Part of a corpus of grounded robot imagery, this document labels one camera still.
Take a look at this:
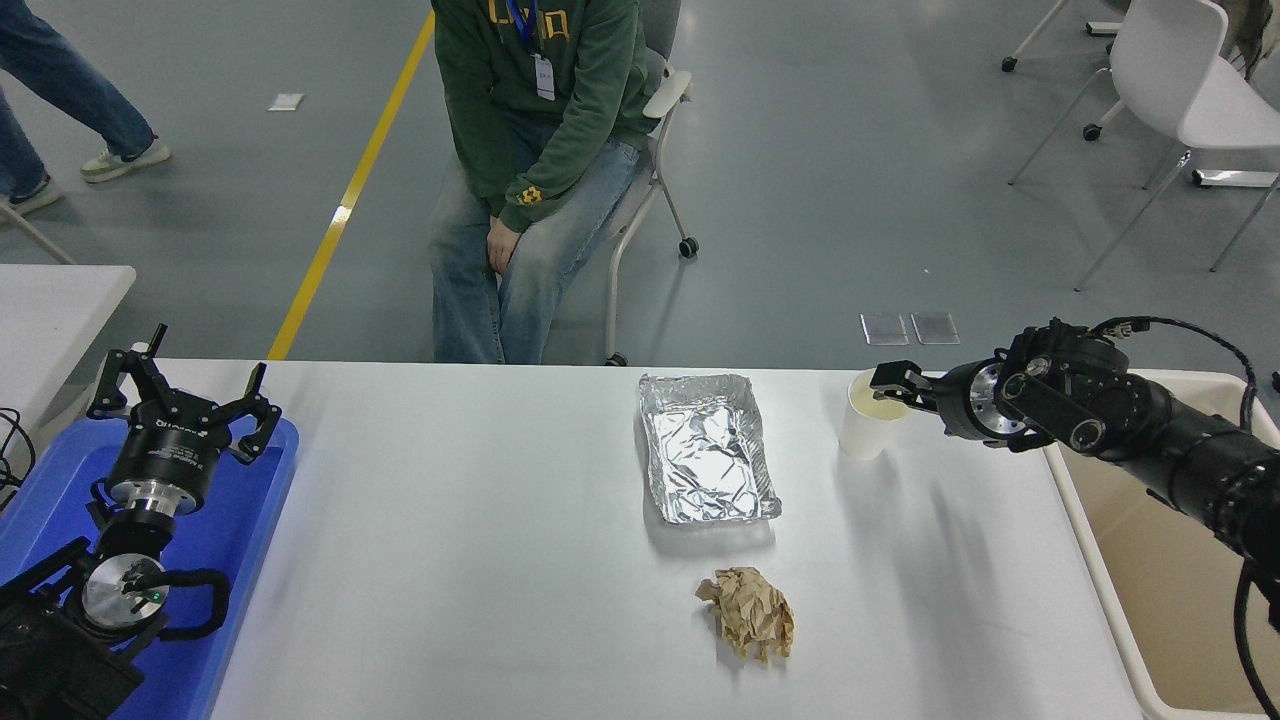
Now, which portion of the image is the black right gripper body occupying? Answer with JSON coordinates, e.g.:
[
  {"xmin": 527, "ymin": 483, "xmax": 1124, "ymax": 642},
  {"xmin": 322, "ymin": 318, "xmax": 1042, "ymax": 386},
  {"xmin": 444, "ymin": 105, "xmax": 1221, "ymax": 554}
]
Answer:
[{"xmin": 934, "ymin": 359, "xmax": 993, "ymax": 443}]

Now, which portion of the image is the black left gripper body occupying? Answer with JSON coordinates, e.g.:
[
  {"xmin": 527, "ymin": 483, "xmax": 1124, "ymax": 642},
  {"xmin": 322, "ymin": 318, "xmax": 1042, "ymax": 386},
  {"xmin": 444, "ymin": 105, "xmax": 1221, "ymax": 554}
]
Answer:
[{"xmin": 110, "ymin": 400, "xmax": 237, "ymax": 494}]

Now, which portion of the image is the white paper cup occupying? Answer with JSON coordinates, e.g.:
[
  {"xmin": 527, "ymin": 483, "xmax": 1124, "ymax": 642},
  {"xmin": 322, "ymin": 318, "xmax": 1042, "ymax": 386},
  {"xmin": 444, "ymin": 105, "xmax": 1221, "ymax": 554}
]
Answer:
[{"xmin": 838, "ymin": 367, "xmax": 919, "ymax": 462}]

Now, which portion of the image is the silver foil tray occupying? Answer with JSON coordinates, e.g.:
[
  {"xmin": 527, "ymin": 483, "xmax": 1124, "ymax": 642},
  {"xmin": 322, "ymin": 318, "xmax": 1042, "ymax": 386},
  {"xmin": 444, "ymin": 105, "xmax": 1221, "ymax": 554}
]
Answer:
[{"xmin": 638, "ymin": 373, "xmax": 783, "ymax": 526}]

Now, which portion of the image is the person's left hand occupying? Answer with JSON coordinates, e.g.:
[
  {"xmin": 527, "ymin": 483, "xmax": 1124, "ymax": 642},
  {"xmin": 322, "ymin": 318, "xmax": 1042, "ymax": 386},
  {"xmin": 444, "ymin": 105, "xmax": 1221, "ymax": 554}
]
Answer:
[{"xmin": 487, "ymin": 218, "xmax": 523, "ymax": 276}]

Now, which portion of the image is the white side table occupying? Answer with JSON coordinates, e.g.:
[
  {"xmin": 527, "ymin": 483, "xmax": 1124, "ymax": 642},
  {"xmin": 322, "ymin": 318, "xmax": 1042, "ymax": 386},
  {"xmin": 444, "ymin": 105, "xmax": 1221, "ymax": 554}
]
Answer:
[{"xmin": 0, "ymin": 264, "xmax": 138, "ymax": 441}]

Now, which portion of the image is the blue plastic tray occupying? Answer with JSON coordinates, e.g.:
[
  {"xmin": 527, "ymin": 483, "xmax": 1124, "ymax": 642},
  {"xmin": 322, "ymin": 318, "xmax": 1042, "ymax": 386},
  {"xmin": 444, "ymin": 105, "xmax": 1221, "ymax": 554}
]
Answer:
[{"xmin": 0, "ymin": 415, "xmax": 301, "ymax": 720}]

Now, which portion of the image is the crumpled tan paper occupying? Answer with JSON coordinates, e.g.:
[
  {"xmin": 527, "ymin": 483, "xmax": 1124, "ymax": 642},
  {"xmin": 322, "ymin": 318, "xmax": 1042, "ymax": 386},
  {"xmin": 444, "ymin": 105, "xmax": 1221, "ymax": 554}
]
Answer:
[{"xmin": 695, "ymin": 567, "xmax": 797, "ymax": 665}]

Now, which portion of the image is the large pale plastic bin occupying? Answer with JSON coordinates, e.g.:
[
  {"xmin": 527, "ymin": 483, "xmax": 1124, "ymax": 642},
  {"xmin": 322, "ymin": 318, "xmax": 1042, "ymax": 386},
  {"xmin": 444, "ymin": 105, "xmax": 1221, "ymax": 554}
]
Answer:
[{"xmin": 1040, "ymin": 370, "xmax": 1280, "ymax": 720}]

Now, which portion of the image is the person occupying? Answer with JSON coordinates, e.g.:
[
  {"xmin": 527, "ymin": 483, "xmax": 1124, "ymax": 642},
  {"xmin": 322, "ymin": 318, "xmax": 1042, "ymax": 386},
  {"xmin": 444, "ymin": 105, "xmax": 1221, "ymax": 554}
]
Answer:
[
  {"xmin": 430, "ymin": 0, "xmax": 661, "ymax": 366},
  {"xmin": 0, "ymin": 0, "xmax": 172, "ymax": 217}
]

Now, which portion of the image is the grey chair with casters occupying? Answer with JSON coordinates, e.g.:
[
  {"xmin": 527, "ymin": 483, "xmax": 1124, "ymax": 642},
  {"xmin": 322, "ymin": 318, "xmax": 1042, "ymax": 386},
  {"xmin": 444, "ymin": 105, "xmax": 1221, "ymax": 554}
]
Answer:
[{"xmin": 545, "ymin": 0, "xmax": 701, "ymax": 367}]

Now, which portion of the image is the white shell chair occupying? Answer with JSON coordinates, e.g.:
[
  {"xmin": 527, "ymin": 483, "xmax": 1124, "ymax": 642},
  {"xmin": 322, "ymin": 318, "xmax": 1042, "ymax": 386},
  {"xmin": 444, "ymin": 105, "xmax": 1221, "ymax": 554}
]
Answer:
[{"xmin": 1008, "ymin": 0, "xmax": 1280, "ymax": 293}]

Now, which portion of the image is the beige fabric item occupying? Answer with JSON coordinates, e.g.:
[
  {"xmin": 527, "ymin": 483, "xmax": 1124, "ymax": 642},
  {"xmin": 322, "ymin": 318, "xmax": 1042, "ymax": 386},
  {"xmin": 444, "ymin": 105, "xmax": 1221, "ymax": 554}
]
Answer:
[{"xmin": 1228, "ymin": 0, "xmax": 1280, "ymax": 76}]

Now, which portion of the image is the black cable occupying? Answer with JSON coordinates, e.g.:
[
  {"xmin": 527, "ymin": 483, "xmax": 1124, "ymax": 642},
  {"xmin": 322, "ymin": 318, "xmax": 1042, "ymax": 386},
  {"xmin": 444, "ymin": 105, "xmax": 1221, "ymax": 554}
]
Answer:
[{"xmin": 0, "ymin": 407, "xmax": 39, "ymax": 511}]

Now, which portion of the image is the white rolling chair frame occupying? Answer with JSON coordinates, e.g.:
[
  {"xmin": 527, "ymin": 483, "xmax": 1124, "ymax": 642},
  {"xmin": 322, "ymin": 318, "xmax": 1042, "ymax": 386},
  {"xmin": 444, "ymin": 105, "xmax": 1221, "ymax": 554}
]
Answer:
[{"xmin": 1002, "ymin": 0, "xmax": 1126, "ymax": 142}]

